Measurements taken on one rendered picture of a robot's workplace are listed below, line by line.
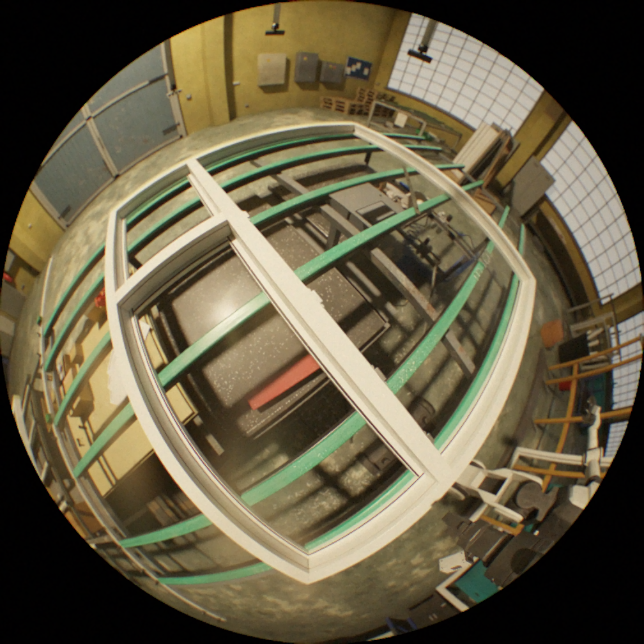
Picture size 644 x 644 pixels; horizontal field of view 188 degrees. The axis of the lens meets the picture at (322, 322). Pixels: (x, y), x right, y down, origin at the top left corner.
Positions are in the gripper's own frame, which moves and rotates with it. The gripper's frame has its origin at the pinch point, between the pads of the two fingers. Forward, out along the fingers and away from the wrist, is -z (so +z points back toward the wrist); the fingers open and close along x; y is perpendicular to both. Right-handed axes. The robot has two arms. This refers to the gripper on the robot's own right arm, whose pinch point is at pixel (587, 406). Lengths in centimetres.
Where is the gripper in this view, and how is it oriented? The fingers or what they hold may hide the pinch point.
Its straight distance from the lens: 134.9
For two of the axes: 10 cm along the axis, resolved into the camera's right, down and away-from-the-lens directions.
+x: -4.5, 8.8, 1.4
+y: 1.3, -0.9, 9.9
